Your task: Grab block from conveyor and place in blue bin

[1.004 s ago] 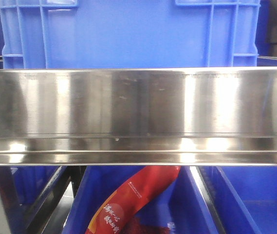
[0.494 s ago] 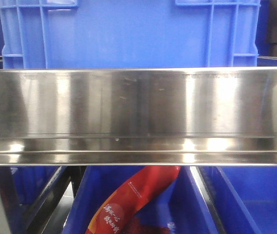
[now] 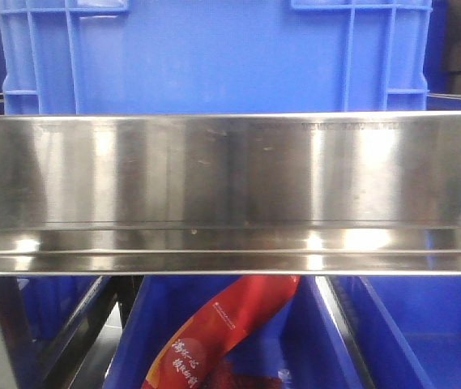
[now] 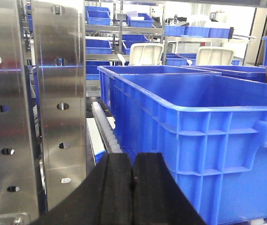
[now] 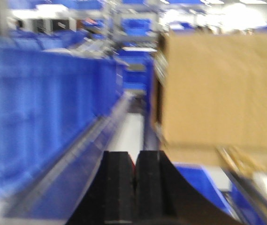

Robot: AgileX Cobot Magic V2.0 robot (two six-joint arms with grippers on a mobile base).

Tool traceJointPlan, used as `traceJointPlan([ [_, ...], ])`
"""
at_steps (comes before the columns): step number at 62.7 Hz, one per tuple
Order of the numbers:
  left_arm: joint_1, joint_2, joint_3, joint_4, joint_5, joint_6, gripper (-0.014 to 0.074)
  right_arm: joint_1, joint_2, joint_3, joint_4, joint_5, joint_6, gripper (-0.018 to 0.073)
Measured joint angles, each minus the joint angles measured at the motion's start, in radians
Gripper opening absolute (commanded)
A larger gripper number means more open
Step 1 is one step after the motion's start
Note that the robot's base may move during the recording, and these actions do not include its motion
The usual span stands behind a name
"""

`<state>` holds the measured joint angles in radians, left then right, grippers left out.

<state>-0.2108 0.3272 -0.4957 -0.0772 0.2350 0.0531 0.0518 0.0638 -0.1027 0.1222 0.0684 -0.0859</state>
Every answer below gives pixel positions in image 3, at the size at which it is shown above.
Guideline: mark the blue bin lower middle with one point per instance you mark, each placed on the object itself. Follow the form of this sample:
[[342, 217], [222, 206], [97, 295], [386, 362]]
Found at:
[[299, 348]]

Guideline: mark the blue bin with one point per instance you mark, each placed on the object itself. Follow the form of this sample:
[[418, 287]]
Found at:
[[50, 300], [408, 328], [299, 348]]

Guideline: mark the blue bin lower left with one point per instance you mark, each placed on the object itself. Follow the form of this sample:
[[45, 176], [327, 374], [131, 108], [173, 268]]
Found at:
[[50, 300]]

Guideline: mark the blue bin lower right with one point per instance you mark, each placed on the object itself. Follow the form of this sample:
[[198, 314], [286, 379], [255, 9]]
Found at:
[[408, 328]]

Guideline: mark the red printed snack bag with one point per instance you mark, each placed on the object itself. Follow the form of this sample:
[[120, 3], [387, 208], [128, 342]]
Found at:
[[219, 325]]

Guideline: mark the large blue plastic crate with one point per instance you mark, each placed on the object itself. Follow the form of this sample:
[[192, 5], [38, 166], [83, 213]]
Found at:
[[213, 56]]

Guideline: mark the stainless steel shelf rail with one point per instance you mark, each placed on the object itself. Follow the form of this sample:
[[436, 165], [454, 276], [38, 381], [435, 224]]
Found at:
[[370, 193]]

